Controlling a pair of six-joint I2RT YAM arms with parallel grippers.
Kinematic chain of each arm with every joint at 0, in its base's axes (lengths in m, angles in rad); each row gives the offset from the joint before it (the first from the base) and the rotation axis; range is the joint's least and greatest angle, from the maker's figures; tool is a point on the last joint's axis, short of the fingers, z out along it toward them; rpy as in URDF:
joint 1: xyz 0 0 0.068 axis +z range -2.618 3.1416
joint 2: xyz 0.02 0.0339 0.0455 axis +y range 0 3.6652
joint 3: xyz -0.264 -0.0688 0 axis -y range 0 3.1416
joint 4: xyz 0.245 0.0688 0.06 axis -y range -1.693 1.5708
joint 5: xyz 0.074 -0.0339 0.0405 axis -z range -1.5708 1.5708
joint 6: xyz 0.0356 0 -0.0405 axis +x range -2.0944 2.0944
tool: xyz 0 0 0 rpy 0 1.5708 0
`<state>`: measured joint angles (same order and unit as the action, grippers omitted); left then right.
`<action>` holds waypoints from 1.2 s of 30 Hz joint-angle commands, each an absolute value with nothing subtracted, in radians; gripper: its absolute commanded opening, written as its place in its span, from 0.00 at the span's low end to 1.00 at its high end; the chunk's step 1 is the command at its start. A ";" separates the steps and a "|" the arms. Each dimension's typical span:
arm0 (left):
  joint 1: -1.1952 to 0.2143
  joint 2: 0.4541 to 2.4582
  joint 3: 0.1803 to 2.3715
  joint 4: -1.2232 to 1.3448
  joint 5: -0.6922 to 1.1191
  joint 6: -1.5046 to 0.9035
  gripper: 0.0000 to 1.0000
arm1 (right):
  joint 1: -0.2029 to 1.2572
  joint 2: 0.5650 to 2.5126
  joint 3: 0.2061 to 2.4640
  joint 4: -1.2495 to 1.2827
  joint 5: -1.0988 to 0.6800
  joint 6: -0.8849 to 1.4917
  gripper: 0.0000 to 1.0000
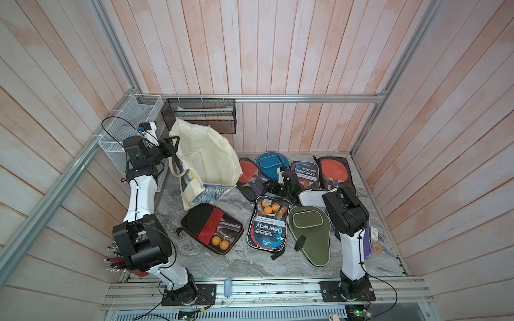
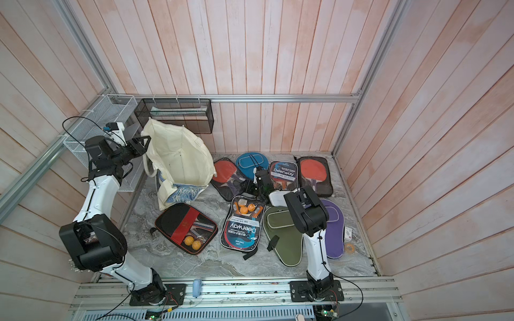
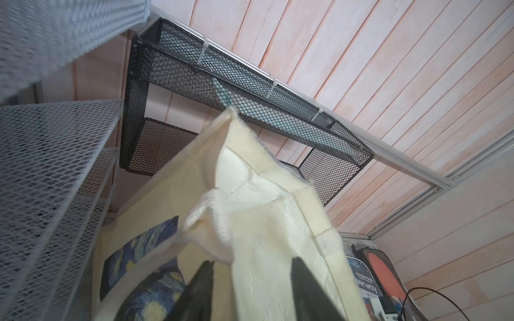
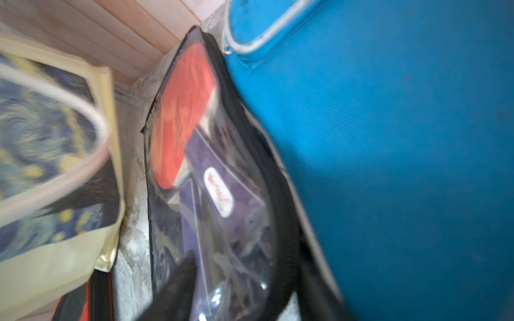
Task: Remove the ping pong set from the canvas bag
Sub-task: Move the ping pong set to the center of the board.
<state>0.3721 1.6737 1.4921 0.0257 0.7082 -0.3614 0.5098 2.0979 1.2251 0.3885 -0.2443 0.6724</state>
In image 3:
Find black mesh wall basket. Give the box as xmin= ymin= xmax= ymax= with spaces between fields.
xmin=120 ymin=18 xmax=374 ymax=205

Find red paddle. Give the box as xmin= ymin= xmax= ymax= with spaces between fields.
xmin=352 ymin=246 xmax=428 ymax=321

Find Deerway paddle set clear case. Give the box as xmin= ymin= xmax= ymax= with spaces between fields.
xmin=347 ymin=256 xmax=386 ymax=320

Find cream canvas tote bag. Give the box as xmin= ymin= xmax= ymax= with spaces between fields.
xmin=92 ymin=108 xmax=369 ymax=320

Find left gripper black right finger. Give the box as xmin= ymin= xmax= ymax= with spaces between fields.
xmin=290 ymin=257 xmax=345 ymax=321

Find white wire mesh shelf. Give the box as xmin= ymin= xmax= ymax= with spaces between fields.
xmin=1 ymin=1 xmax=150 ymax=320

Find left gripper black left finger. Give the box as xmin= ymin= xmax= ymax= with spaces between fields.
xmin=166 ymin=261 xmax=214 ymax=321

